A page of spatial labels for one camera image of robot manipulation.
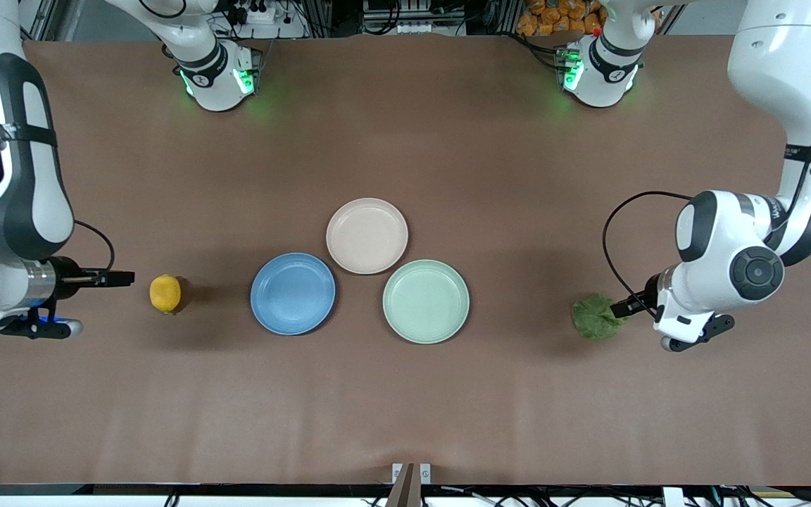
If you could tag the blue plate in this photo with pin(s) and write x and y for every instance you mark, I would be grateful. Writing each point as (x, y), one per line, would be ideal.
(293, 294)

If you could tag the yellow lemon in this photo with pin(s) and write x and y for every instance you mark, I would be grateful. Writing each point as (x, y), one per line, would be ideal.
(165, 293)

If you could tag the beige plate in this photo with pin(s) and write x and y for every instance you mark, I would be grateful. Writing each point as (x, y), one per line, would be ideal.
(367, 236)

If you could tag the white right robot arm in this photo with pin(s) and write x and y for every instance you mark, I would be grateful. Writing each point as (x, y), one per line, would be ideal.
(18, 211)

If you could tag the pale green plate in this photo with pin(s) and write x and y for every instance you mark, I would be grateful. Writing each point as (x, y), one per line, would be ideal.
(426, 301)

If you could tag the orange snack bags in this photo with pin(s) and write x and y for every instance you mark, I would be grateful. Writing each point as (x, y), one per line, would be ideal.
(553, 17)

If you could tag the metal table edge bracket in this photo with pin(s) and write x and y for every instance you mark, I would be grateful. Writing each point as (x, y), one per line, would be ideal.
(411, 482)

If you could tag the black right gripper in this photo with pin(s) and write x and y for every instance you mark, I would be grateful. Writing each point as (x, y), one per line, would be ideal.
(66, 275)

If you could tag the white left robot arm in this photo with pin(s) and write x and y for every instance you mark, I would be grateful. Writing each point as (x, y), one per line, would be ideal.
(722, 239)

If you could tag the aluminium frame post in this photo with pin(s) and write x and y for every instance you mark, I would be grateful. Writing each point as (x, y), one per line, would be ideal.
(43, 17)

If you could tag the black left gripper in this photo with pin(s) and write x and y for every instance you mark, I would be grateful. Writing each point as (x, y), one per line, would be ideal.
(648, 293)

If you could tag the green lettuce leaf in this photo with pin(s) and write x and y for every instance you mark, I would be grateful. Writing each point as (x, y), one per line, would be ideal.
(594, 318)

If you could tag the white power strip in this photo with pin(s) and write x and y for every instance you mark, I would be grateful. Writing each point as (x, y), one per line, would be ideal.
(258, 13)

